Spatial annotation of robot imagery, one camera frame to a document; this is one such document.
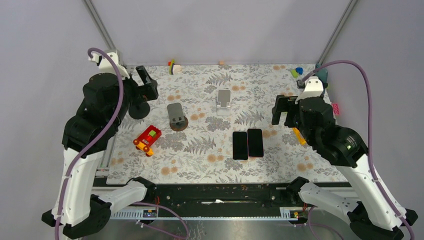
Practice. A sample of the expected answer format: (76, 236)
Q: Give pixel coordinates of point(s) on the white phone stand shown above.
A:
(223, 102)

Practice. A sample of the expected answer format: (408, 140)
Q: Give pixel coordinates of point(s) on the colourful block stack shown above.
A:
(174, 68)

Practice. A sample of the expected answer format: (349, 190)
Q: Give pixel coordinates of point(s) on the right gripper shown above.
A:
(284, 103)

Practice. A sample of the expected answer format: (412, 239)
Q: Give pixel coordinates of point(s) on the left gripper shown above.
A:
(149, 91)

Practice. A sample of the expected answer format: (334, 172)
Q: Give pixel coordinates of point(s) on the blue heart block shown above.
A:
(299, 70)

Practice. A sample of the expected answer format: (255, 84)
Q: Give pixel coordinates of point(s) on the red yellow toy truck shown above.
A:
(146, 139)

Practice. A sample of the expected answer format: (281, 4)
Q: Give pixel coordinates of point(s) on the pink brick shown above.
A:
(336, 109)

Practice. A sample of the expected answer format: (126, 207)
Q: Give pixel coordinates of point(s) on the left black tripod stand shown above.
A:
(139, 111)

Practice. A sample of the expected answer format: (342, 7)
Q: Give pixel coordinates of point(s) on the floral patterned mat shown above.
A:
(203, 152)

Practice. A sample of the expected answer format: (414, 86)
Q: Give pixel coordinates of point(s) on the yellow triangle frame toy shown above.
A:
(299, 136)

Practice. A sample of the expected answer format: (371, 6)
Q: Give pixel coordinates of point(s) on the green cylinder block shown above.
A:
(294, 73)

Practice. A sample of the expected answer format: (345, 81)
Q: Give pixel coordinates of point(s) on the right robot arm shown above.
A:
(371, 216)

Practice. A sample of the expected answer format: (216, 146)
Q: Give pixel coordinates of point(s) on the purple-edged black phone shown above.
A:
(255, 143)

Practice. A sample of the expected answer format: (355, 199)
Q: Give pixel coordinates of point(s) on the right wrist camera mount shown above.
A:
(313, 87)

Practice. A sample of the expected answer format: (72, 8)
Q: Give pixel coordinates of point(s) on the wooden-base grey phone stand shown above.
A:
(177, 120)

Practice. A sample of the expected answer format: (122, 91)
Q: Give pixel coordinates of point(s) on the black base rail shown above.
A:
(218, 198)

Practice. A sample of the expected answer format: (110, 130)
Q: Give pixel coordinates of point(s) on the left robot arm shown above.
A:
(106, 101)

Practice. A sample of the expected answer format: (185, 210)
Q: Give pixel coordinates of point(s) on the teal phone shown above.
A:
(323, 77)

